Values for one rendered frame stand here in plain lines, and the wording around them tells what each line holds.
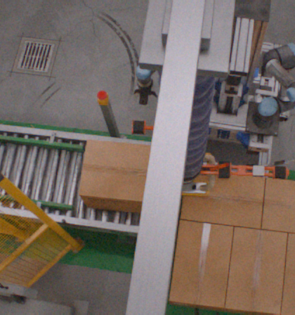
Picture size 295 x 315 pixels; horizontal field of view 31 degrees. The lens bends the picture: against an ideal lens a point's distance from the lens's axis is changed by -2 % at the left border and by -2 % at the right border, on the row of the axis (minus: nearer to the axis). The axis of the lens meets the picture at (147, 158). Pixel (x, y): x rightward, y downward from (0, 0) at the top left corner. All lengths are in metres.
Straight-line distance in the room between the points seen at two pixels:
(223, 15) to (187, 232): 2.36
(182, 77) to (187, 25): 0.18
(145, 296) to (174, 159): 0.38
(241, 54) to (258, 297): 1.87
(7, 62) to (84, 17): 0.85
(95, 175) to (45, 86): 1.60
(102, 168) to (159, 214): 2.28
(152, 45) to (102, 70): 3.23
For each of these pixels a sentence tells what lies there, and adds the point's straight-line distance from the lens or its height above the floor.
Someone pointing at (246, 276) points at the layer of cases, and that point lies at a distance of 4.01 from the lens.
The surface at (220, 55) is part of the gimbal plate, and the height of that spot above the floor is 2.88.
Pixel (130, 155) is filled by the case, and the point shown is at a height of 0.95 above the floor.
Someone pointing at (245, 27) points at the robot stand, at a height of 2.03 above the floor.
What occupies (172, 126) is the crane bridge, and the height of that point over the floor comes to 3.05.
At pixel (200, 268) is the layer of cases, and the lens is 3.98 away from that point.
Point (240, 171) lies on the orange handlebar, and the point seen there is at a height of 1.22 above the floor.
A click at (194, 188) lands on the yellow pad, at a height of 1.12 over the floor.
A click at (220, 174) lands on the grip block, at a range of 3.42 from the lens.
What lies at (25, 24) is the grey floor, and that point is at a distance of 5.50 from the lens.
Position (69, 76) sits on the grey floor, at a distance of 5.12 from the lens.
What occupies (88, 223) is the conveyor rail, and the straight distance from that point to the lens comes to 4.03.
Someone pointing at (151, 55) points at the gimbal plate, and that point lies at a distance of 1.85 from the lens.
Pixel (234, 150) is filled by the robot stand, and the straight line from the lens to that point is 4.55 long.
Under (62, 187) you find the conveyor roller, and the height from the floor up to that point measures 0.55.
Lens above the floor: 4.50
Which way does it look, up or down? 72 degrees down
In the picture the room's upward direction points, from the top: 10 degrees counter-clockwise
